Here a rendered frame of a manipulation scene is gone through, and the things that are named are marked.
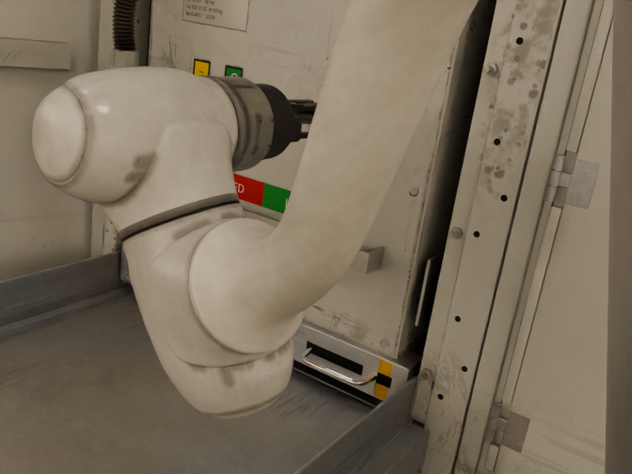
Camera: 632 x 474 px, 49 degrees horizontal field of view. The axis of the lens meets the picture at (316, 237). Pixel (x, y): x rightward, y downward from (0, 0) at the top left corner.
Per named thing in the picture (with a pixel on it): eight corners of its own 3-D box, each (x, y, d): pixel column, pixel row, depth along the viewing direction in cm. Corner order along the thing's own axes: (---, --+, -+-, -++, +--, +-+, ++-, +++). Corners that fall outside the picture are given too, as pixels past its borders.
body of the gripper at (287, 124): (206, 151, 70) (262, 144, 77) (272, 171, 65) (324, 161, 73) (212, 76, 67) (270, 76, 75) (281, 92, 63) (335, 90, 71)
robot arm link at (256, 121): (234, 188, 61) (275, 180, 66) (244, 85, 58) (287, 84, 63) (162, 165, 65) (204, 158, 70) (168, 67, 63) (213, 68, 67)
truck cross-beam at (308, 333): (401, 409, 90) (409, 369, 88) (119, 279, 116) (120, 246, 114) (418, 395, 94) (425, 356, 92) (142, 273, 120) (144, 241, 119)
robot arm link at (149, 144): (144, 95, 65) (190, 227, 65) (-11, 101, 52) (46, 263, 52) (222, 45, 59) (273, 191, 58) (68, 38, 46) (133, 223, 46)
